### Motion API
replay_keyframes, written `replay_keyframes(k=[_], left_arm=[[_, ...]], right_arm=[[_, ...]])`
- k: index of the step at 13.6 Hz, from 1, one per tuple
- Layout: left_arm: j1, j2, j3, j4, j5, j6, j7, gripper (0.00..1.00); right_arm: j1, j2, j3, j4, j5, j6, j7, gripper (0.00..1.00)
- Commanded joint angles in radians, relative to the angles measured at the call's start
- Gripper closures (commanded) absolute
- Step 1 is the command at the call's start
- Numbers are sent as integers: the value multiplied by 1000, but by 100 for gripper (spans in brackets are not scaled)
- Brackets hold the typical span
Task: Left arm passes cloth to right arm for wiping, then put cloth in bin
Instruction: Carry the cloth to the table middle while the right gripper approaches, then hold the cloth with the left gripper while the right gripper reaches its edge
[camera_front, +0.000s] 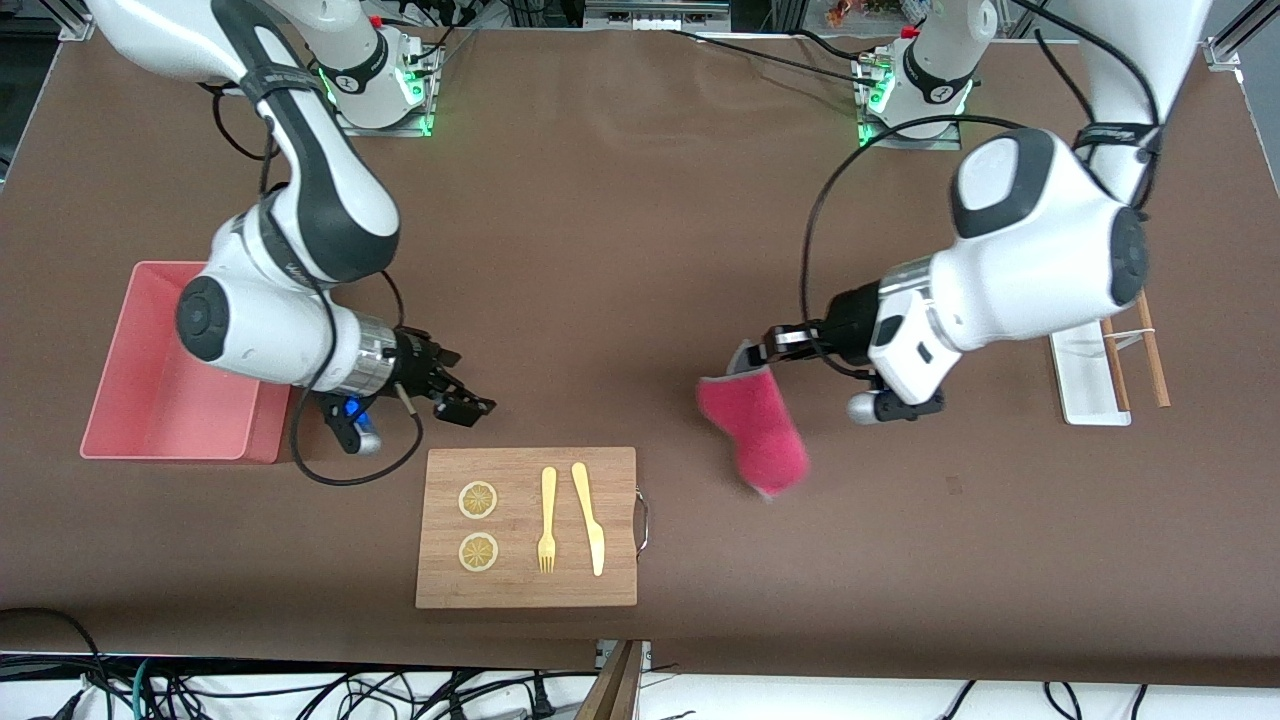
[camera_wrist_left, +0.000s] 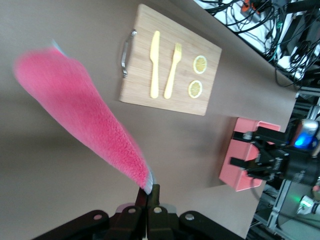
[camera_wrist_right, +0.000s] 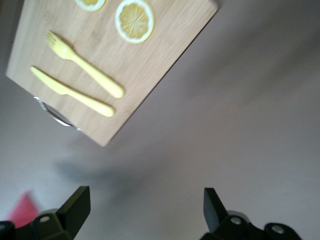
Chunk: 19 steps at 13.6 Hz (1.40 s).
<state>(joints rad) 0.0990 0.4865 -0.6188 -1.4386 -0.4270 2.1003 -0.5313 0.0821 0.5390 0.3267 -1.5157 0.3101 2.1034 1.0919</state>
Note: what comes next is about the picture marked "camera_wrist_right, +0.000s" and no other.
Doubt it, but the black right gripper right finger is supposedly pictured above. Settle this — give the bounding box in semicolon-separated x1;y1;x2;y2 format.
199;187;303;240

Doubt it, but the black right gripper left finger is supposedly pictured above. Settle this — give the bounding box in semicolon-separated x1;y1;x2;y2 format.
0;185;91;240

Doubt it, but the red cloth with grey back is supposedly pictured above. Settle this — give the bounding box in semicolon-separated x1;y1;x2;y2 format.
6;188;41;228

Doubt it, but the yellow plastic knife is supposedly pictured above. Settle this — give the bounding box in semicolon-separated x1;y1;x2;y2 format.
30;66;116;118

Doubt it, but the yellow plastic fork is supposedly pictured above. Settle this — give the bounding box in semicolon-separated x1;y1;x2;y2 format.
45;30;125;99

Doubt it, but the wooden cutting board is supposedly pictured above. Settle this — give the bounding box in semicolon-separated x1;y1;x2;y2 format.
5;0;221;148

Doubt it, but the lemon slice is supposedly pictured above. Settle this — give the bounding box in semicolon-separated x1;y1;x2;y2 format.
74;0;107;12
114;0;155;45

